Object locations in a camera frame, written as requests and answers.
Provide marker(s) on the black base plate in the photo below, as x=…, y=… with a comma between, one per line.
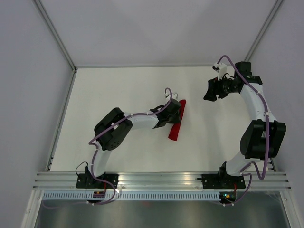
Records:
x=217, y=182
x=86, y=181

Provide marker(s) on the white slotted cable duct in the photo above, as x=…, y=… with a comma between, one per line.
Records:
x=133, y=195

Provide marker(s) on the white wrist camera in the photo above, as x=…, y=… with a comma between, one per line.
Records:
x=169, y=96
x=221, y=69

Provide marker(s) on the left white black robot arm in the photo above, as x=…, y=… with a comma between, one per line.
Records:
x=111, y=131

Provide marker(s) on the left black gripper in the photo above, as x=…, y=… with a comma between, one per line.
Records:
x=176, y=119

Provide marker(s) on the aluminium frame post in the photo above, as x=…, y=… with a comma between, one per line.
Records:
x=53, y=31
x=264, y=28

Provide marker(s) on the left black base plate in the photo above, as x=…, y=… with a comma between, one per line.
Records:
x=86, y=181

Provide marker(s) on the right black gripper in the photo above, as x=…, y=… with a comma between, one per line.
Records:
x=214, y=89

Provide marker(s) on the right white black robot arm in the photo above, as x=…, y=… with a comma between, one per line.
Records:
x=264, y=135

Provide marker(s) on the aluminium frame left post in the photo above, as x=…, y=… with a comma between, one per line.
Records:
x=53, y=31

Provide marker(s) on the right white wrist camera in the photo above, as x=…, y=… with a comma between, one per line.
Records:
x=221, y=69

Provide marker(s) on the red cloth napkin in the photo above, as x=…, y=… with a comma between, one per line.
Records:
x=173, y=135

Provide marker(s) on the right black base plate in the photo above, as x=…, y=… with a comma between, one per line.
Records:
x=217, y=182

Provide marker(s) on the aluminium front rail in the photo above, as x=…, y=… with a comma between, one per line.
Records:
x=161, y=181

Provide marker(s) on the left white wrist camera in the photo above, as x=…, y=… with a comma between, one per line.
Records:
x=169, y=96

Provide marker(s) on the aluminium frame right post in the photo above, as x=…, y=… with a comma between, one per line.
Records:
x=264, y=28

